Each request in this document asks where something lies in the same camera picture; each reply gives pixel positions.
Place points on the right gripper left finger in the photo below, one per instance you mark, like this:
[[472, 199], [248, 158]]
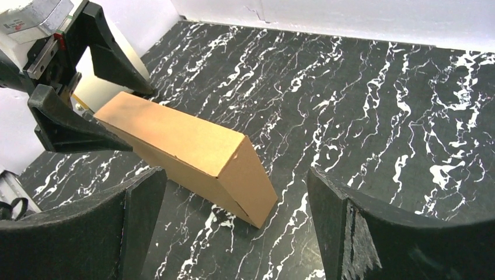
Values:
[[102, 236]]

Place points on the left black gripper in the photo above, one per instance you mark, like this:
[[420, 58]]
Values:
[[46, 69]]

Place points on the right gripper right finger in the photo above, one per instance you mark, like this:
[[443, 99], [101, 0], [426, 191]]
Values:
[[362, 237]]

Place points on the brown cardboard box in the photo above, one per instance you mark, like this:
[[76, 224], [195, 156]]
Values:
[[214, 162]]

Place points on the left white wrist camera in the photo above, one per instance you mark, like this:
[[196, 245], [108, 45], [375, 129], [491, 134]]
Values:
[[26, 21]]

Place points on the aluminium front frame rail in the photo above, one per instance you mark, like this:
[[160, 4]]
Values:
[[11, 189]]

